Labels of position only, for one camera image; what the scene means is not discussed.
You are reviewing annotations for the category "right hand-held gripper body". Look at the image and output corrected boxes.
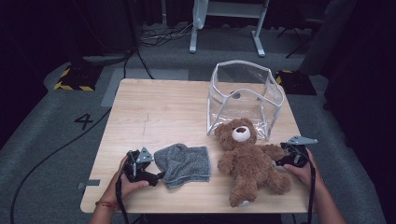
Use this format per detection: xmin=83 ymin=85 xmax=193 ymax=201
xmin=281 ymin=134 xmax=318 ymax=169

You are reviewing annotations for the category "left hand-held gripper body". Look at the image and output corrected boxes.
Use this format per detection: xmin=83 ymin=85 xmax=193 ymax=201
xmin=122 ymin=147 xmax=159 ymax=187

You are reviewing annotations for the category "gray knitted cloth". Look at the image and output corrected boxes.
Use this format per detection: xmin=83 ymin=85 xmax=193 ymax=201
xmin=153 ymin=143 xmax=212 ymax=190

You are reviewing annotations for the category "brown teddy bear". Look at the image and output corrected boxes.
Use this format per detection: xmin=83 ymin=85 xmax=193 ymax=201
xmin=214 ymin=117 xmax=293 ymax=208

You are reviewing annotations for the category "transparent plastic bag white trim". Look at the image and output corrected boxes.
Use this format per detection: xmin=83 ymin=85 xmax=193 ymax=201
xmin=205 ymin=60 xmax=285 ymax=143

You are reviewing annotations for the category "person's left hand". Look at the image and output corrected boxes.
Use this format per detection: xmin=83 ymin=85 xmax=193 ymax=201
xmin=104 ymin=155 xmax=150 ymax=203

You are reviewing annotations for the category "person's right hand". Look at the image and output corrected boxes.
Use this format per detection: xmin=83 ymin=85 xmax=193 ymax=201
xmin=283 ymin=148 xmax=322 ymax=191

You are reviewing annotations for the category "gray tape strip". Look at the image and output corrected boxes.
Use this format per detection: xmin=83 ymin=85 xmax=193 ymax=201
xmin=77 ymin=179 xmax=101 ymax=189

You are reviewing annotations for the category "black tripod stand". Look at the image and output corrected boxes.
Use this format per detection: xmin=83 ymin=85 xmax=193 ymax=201
xmin=276 ymin=18 xmax=321 ymax=60

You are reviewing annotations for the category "gray curtain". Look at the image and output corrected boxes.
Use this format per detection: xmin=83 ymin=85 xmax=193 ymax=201
xmin=299 ymin=0 xmax=358 ymax=76

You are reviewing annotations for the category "black upright pole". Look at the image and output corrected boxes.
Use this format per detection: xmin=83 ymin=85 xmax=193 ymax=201
xmin=123 ymin=0 xmax=140 ymax=78

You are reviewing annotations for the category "left hand-held gripper black cable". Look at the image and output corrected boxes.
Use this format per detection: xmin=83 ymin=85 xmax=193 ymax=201
xmin=115 ymin=172 xmax=131 ymax=224

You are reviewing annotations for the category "hand-held gripper black cable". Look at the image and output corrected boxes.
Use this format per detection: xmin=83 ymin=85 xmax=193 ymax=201
xmin=115 ymin=172 xmax=131 ymax=224
xmin=298 ymin=148 xmax=318 ymax=224

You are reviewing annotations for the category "right hand-held gripper black cable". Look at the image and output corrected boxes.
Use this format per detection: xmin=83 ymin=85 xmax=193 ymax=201
xmin=298 ymin=148 xmax=318 ymax=224

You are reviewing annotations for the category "red orange bracelet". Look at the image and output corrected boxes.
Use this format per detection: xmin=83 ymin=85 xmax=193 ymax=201
xmin=94 ymin=200 xmax=120 ymax=211

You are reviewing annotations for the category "black yellow striped base plate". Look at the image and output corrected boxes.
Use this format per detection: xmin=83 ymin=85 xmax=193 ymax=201
xmin=53 ymin=63 xmax=104 ymax=92
xmin=275 ymin=69 xmax=318 ymax=96

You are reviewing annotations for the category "long black floor cable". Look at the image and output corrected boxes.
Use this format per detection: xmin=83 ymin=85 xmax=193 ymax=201
xmin=8 ymin=106 xmax=113 ymax=224

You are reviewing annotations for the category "bundle of floor cables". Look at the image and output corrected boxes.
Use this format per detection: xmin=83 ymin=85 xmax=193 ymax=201
xmin=139 ymin=21 xmax=194 ymax=49

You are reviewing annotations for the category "white metal stand frame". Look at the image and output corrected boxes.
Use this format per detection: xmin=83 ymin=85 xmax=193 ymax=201
xmin=189 ymin=0 xmax=271 ymax=58

